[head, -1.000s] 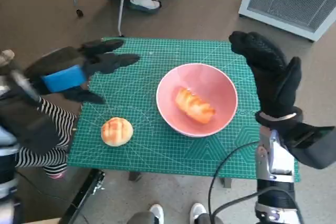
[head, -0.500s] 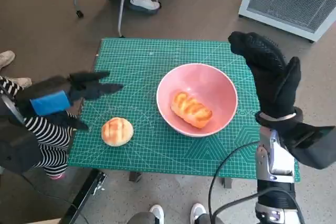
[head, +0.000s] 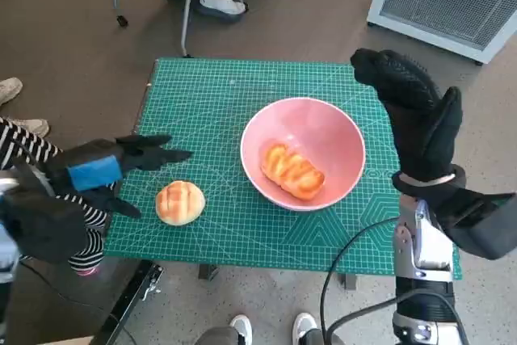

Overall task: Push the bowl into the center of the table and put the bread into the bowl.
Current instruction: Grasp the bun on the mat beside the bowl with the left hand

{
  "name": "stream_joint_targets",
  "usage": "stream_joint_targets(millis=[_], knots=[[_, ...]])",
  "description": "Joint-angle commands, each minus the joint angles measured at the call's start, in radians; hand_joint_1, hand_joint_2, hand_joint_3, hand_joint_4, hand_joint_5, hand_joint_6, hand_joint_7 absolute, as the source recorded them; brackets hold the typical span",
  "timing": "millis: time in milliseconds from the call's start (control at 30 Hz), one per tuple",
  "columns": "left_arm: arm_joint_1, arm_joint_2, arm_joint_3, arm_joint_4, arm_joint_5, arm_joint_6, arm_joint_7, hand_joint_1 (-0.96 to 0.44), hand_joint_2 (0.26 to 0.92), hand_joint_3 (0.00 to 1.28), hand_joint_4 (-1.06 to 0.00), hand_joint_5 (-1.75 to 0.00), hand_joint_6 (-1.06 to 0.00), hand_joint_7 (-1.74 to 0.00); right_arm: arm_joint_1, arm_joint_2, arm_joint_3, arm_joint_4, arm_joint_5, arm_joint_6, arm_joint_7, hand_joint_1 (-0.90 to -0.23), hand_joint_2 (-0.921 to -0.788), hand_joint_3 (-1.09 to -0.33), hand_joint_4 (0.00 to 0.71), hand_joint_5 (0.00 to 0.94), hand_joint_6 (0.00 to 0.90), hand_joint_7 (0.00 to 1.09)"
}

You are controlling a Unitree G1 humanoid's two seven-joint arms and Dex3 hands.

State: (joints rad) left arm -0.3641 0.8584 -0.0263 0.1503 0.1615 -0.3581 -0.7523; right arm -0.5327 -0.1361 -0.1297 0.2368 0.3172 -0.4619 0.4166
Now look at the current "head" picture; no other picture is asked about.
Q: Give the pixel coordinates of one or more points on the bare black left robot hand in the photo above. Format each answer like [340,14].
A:
[95,171]

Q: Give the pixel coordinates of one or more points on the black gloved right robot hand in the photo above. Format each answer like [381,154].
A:
[420,127]

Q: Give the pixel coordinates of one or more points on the round toy bread bun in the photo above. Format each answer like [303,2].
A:
[179,201]

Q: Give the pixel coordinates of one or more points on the pink bowl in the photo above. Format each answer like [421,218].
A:
[307,123]

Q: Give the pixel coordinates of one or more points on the long striped toy bread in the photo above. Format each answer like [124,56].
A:
[292,171]

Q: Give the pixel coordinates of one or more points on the green cutting mat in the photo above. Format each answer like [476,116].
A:
[242,240]

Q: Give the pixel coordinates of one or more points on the grey office chair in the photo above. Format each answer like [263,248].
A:
[187,22]

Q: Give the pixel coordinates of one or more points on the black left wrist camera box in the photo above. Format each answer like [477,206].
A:
[40,228]

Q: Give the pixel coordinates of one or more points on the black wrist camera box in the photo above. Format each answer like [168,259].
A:
[40,228]
[484,228]

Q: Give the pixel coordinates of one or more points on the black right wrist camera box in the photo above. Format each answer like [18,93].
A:
[484,228]

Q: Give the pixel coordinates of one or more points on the black metal rail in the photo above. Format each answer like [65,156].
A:
[129,304]

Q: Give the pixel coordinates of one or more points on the metal table bracket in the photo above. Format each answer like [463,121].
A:
[208,272]
[351,281]

